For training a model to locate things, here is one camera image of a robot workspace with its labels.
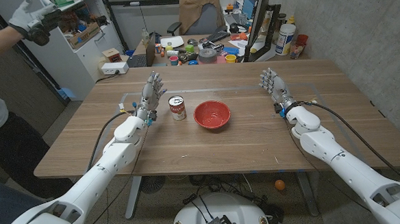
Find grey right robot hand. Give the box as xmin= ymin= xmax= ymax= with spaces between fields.
xmin=258 ymin=66 xmax=300 ymax=115

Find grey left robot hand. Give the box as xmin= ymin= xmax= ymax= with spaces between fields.
xmin=133 ymin=71 xmax=170 ymax=123

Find white gloved person hand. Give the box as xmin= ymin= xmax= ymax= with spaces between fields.
xmin=7 ymin=0 xmax=60 ymax=42

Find black handheld controller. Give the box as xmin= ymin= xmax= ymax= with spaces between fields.
xmin=26 ymin=8 xmax=64 ymax=47

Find red and white soup can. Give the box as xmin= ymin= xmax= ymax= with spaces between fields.
xmin=168 ymin=95 xmax=188 ymax=122

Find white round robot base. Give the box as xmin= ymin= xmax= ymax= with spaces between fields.
xmin=169 ymin=189 xmax=271 ymax=224

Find red bowl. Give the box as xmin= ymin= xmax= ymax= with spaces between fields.
xmin=192 ymin=99 xmax=232 ymax=131

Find wooden desk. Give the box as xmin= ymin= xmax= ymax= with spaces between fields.
xmin=132 ymin=27 xmax=310 ymax=69

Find black laptop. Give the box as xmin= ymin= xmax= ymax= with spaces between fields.
xmin=125 ymin=32 xmax=158 ymax=69

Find white power box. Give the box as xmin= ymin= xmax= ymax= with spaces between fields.
xmin=100 ymin=61 xmax=130 ymax=76

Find white plastic jar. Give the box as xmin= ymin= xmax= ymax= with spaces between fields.
xmin=273 ymin=23 xmax=298 ymax=57

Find small wooden box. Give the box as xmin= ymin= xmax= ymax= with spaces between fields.
xmin=101 ymin=47 xmax=122 ymax=64

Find clear bottle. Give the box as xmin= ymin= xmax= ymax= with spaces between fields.
xmin=140 ymin=27 xmax=151 ymax=47

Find flat blue box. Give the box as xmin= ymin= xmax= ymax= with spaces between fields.
xmin=222 ymin=46 xmax=240 ymax=56

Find cardboard box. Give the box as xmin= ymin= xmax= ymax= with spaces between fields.
xmin=65 ymin=21 xmax=102 ymax=51

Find white shelf cabinet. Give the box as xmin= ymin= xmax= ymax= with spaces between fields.
xmin=0 ymin=0 xmax=127 ymax=105

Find grey tape roll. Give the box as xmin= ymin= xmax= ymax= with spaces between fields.
xmin=197 ymin=47 xmax=218 ymax=65

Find black headphones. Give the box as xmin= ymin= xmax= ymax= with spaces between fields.
xmin=228 ymin=22 xmax=250 ymax=35

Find black keyboard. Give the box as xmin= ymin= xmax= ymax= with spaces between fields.
xmin=199 ymin=29 xmax=231 ymax=44

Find black floor fan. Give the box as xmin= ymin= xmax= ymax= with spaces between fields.
xmin=140 ymin=174 xmax=167 ymax=195

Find grey office chair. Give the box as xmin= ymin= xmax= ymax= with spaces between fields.
xmin=165 ymin=0 xmax=229 ymax=38

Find grey table leg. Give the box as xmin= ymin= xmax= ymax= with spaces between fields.
xmin=123 ymin=175 xmax=145 ymax=220
xmin=294 ymin=170 xmax=320 ymax=218

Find person in grey shirt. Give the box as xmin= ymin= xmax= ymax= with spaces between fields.
xmin=0 ymin=81 xmax=71 ymax=202

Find dark blue upholstered seat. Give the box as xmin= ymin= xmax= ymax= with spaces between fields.
xmin=0 ymin=175 xmax=45 ymax=224

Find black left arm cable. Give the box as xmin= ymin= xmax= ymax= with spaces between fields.
xmin=83 ymin=110 xmax=138 ymax=172

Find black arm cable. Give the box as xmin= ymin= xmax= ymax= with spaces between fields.
xmin=299 ymin=95 xmax=400 ymax=192
xmin=83 ymin=110 xmax=138 ymax=172

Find whiteboard with black frame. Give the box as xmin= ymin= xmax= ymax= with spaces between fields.
xmin=101 ymin=0 xmax=187 ymax=53

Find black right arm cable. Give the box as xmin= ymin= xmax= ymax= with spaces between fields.
xmin=299 ymin=95 xmax=400 ymax=192

